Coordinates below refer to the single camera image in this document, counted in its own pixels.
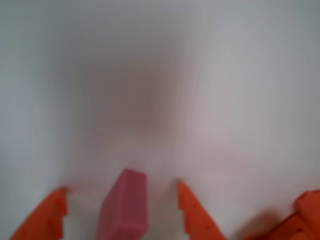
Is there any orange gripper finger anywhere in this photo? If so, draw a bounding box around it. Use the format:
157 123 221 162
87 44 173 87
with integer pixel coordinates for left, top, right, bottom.
176 181 228 240
9 186 69 240

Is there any pink foam cuboid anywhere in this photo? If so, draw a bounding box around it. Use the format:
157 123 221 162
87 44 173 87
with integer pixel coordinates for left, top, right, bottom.
95 167 148 240

